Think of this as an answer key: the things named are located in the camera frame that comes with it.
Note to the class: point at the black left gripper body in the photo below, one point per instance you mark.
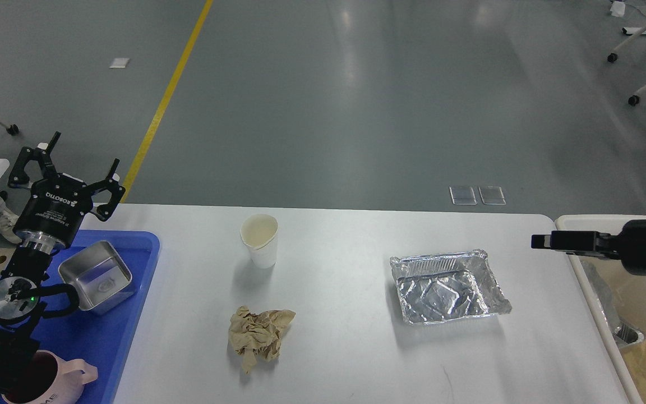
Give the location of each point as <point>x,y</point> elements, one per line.
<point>55,209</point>

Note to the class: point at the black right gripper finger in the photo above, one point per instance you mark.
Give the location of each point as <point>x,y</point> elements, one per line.
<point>579,243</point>

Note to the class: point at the stainless steel rectangular container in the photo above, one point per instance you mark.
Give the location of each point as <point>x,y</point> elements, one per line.
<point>100,276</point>

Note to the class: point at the pink ceramic mug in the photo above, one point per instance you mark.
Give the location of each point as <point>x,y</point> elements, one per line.
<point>49,379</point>

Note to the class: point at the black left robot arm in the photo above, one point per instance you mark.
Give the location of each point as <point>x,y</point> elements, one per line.
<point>25,299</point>

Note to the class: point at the white plastic bin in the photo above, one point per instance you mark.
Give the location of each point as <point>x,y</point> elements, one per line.
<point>617,300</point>

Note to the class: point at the right clear floor plate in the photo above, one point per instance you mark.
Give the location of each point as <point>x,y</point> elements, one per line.
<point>492,195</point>

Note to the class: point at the clear floor plate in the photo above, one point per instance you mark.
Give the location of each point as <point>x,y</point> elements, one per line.
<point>463,195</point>
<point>492,195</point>

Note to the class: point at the blue plastic tray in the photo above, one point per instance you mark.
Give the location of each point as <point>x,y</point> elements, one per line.
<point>102,340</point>

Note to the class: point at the left clear floor plate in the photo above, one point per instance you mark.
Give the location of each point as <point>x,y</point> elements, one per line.
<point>463,195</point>

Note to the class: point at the white paper on floor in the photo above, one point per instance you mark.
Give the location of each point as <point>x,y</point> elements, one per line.
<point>119,63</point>

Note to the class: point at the white paper cup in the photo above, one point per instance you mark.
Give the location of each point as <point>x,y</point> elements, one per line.
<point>259,234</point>

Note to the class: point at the aluminium foil tray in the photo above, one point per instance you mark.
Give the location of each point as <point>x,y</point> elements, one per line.
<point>442,288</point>

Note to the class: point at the crumpled brown paper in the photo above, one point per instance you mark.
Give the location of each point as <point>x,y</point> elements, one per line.
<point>257,337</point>

